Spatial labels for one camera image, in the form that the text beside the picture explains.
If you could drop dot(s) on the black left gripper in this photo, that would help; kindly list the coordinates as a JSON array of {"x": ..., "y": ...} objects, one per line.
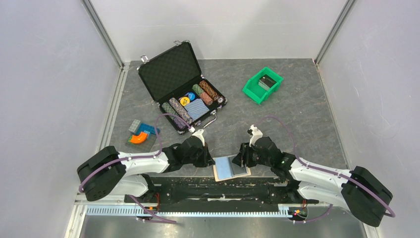
[{"x": 207, "y": 159}]

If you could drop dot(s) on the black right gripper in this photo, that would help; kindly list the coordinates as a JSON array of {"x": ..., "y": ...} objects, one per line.
[{"x": 244, "y": 153}]

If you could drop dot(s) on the beige card holder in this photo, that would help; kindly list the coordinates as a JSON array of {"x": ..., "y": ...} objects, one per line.
[{"x": 222, "y": 168}]

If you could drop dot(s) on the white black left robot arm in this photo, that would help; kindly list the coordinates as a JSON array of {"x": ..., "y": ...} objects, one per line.
[{"x": 112, "y": 172}]

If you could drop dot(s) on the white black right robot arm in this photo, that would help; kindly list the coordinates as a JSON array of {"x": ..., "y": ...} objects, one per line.
[{"x": 357, "y": 191}]

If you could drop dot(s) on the blue patterned playing card deck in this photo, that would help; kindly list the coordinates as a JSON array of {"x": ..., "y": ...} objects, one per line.
[{"x": 196, "y": 109}]

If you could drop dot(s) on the purple chip stack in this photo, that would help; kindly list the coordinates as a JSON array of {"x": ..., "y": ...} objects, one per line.
[{"x": 180, "y": 124}]

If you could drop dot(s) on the orange blue chip row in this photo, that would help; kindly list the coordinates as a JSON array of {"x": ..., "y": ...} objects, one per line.
[{"x": 181, "y": 110}]

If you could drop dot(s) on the yellow big blind button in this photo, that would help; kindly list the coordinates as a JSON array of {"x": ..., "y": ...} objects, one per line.
[{"x": 184, "y": 101}]

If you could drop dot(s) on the green plastic bin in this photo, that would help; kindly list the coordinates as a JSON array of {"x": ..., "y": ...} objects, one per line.
[{"x": 259, "y": 87}]

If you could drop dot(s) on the blue toy brick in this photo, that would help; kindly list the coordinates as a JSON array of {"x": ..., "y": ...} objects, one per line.
[{"x": 146, "y": 128}]

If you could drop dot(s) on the blue small blind button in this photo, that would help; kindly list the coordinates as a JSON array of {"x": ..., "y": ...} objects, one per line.
[{"x": 191, "y": 96}]

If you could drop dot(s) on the orange black chip row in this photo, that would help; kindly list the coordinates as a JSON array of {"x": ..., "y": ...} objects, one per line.
[{"x": 211, "y": 92}]

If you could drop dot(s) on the green blue chip row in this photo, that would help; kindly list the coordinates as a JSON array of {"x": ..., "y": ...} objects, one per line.
[{"x": 169, "y": 109}]

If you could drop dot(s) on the orange curved toy piece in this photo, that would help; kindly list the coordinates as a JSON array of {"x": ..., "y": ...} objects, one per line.
[{"x": 140, "y": 138}]

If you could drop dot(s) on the green red chip row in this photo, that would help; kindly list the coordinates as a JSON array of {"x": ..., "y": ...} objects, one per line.
[{"x": 202, "y": 94}]

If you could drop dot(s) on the grey toy brick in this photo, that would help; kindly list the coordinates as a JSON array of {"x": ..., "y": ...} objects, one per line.
[{"x": 134, "y": 126}]

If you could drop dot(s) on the black poker chip case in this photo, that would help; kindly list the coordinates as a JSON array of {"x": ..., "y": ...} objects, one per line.
[{"x": 171, "y": 75}]

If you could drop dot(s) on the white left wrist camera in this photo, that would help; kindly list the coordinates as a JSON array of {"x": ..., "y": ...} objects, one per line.
[{"x": 200, "y": 134}]

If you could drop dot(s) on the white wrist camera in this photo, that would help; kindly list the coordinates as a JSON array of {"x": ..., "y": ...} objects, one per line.
[
  {"x": 200, "y": 134},
  {"x": 254, "y": 134}
]

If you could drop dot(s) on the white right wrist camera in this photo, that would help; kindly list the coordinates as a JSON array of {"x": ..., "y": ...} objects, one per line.
[{"x": 254, "y": 134}]

